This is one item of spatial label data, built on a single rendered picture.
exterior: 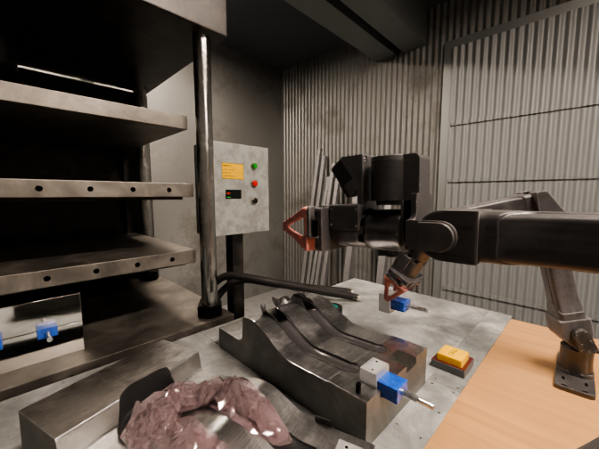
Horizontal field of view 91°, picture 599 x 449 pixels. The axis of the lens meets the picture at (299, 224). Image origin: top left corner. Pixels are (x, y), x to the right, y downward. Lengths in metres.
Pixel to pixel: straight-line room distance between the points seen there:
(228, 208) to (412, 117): 2.08
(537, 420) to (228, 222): 1.12
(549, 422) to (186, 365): 0.74
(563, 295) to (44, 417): 1.06
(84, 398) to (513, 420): 0.80
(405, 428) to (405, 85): 2.76
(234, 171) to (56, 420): 1.00
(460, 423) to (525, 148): 2.15
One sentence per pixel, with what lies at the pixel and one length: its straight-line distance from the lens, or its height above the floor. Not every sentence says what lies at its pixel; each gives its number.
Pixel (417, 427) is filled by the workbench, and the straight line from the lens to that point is 0.73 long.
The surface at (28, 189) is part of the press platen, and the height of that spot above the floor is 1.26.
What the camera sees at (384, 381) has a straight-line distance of 0.63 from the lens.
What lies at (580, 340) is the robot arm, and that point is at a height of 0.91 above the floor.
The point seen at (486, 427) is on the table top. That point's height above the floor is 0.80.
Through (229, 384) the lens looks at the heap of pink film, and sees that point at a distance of 0.58.
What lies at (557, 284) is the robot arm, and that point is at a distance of 0.95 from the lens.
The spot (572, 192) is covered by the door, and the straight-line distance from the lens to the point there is 2.61.
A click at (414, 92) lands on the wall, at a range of 3.02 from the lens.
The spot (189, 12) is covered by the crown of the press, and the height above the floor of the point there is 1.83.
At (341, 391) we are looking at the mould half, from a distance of 0.63.
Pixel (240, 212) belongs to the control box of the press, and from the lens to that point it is 1.35.
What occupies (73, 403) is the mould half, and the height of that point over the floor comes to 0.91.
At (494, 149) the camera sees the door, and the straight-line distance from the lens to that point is 2.68.
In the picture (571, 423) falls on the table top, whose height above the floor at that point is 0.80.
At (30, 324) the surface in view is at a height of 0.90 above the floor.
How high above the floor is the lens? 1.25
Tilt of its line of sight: 6 degrees down
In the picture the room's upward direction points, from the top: straight up
